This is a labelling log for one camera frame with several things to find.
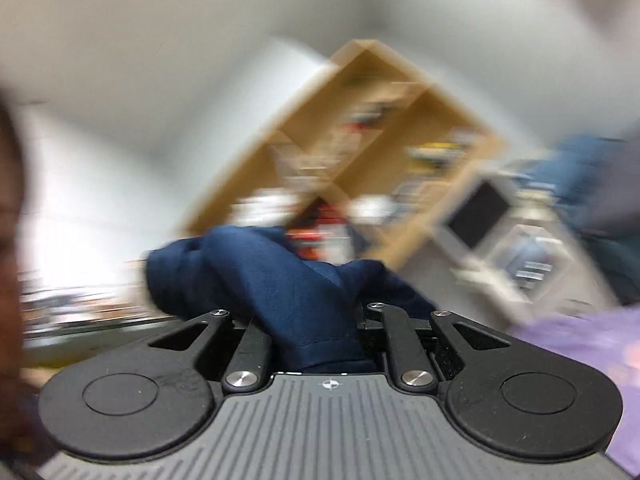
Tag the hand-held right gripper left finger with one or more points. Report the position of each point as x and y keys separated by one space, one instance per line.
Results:
x=247 y=355

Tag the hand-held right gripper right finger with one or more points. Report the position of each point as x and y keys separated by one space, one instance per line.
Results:
x=400 y=350

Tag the navy blue jacket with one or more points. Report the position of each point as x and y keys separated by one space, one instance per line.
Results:
x=280 y=290

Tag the computer monitor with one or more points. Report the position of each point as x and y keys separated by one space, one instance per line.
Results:
x=480 y=220

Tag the purple floral blanket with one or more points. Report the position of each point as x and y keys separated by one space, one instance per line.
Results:
x=580 y=345

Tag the wooden shelf unit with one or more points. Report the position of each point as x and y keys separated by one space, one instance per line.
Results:
x=365 y=125

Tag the blue cloth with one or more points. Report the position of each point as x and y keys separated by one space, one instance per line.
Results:
x=580 y=175

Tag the dark brown blurred object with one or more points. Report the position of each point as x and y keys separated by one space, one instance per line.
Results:
x=9 y=260

